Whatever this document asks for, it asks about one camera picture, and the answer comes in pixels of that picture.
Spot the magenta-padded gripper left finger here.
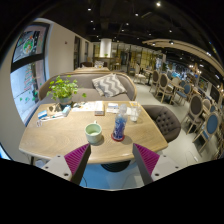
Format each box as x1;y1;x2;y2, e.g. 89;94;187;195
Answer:
43;143;92;186

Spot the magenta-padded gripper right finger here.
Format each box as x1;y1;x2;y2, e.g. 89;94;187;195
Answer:
132;142;183;186

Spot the clear blue-labelled water bottle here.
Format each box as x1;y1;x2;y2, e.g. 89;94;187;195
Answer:
112;103;130;142

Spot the pale green mug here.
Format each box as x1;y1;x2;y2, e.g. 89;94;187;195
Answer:
84;120;104;145

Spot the dark grey tufted armchair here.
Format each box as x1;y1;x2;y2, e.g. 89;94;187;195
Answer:
141;104;182;144

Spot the white ointment tube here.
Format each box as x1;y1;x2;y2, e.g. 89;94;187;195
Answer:
49;111;66;120

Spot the small light blue box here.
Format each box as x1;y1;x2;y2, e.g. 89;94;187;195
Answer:
61;104;72;117

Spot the white printed leaflet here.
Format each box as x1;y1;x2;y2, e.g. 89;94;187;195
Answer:
71;101;96;113

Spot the blue and white flat box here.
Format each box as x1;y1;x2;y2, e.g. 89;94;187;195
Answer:
37;109;49;120

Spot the white paper sheet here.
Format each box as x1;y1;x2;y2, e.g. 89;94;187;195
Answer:
105;108;120;115

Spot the blue and white card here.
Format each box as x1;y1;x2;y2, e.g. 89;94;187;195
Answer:
107;102;120;111

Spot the green potted plant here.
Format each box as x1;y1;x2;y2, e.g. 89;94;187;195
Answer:
46;74;88;106

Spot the group of dining chairs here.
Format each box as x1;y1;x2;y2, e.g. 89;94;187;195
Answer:
146;68;224;158

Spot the grey curved sofa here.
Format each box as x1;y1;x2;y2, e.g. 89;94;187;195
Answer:
38;70;138;103

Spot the grey white chevron pillow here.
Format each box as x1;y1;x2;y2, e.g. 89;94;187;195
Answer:
91;73;128;99

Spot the light wooden dining table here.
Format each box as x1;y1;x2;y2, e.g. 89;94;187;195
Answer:
73;66;111;74

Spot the tree-shaped window sticker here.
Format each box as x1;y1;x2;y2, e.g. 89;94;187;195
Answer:
23;65;37;95

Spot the round colourful window sticker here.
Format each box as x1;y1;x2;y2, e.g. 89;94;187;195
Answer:
21;34;36;56

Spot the group of ceiling lights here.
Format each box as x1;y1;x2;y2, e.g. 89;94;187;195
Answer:
84;1;214;56

